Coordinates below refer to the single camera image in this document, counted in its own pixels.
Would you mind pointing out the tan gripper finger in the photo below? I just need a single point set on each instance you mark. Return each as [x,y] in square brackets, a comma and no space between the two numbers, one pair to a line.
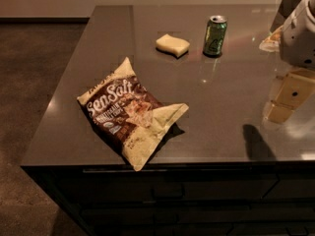
[288,93]

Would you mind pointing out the green soda can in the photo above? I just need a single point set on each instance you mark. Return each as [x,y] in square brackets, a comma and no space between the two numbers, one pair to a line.
[214,36]

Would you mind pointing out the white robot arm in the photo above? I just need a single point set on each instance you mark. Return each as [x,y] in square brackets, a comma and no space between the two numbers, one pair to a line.
[295,41]

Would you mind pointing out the dark counter cabinet with drawers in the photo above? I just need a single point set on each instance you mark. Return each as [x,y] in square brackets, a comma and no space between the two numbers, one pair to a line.
[181,201]

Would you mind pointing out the yellow sponge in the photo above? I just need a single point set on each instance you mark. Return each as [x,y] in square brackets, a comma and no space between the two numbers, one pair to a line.
[173,45]

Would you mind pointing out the brown sea salt chip bag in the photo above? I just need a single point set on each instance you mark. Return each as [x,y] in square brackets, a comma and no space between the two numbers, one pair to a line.
[128,116]

